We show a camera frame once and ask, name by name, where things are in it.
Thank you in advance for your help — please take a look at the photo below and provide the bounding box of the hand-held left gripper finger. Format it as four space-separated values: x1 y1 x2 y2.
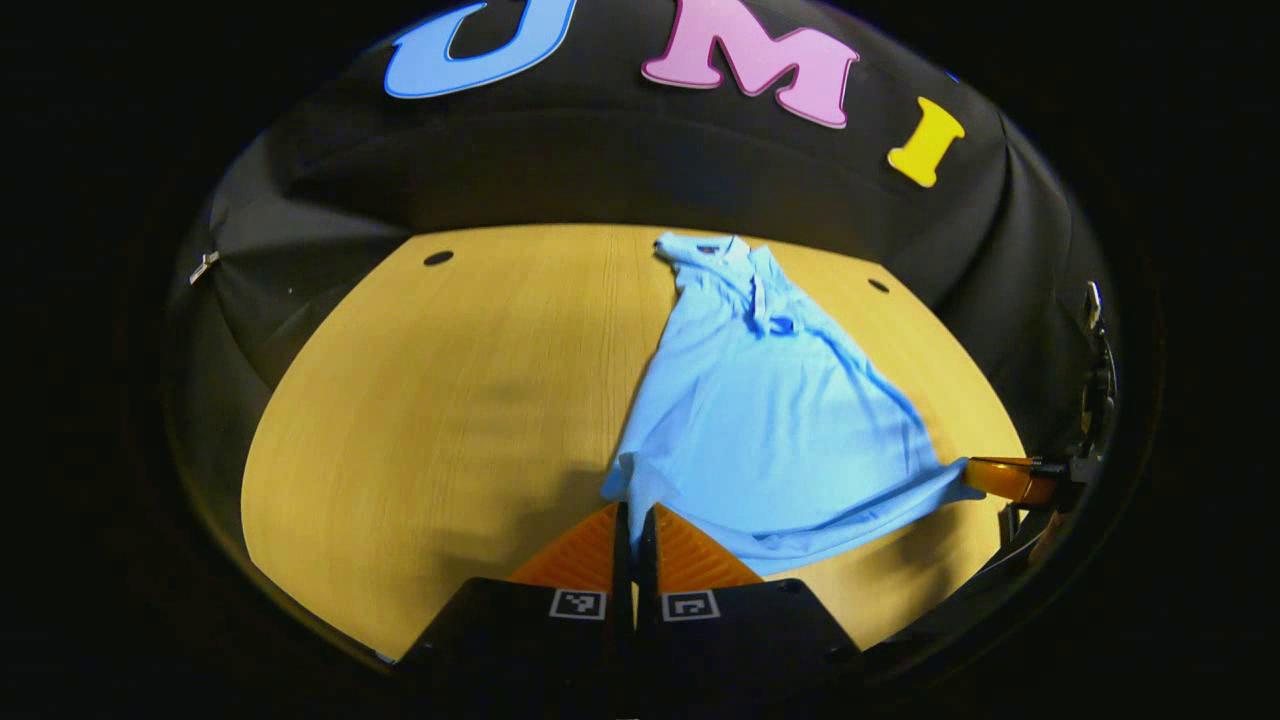
636 503 866 719
395 500 635 719

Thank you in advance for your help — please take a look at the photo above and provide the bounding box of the light blue T-shirt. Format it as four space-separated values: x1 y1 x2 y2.
600 232 986 578

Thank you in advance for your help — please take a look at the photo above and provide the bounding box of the black backdrop cloth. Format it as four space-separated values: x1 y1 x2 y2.
165 0 1116 471

